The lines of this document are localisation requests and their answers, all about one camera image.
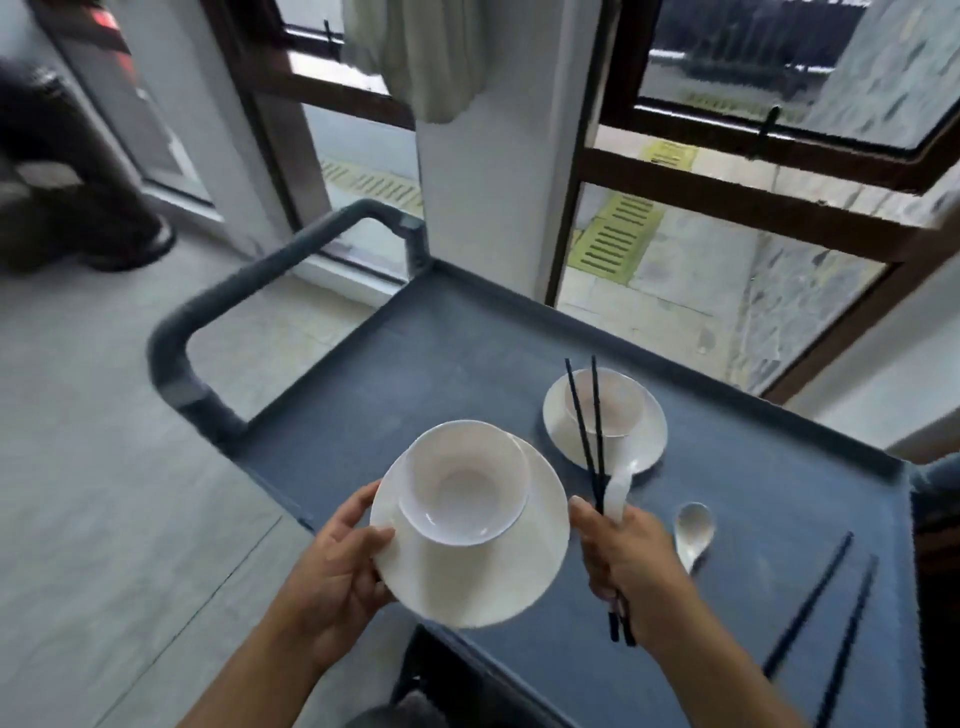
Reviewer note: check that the glass door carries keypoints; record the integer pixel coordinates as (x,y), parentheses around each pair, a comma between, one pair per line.
(142,127)

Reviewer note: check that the white ceramic plate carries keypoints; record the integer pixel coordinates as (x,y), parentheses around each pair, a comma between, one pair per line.
(487,592)
(654,435)

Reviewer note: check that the person's right forearm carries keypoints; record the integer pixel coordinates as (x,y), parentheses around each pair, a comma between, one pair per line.
(720,675)

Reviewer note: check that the person's left hand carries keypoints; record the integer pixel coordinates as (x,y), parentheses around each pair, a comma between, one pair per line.
(330,585)

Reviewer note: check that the grey blue service cart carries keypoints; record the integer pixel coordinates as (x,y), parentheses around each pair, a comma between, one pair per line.
(450,352)

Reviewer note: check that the dark framed window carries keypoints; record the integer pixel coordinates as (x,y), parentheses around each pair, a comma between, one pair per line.
(750,204)
(337,95)

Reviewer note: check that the white ceramic spoon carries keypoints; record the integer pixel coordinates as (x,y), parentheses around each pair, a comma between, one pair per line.
(619,491)
(694,529)

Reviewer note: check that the black silver-tipped chopstick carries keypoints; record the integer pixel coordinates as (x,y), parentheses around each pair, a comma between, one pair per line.
(598,427)
(581,427)
(806,607)
(848,637)

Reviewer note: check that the white curtain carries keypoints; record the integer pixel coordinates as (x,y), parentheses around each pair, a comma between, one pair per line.
(420,60)

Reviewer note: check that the white ceramic bowl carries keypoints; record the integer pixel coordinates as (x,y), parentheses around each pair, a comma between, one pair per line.
(622,405)
(461,487)

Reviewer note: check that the person's right hand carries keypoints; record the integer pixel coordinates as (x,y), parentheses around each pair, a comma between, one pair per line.
(645,570)

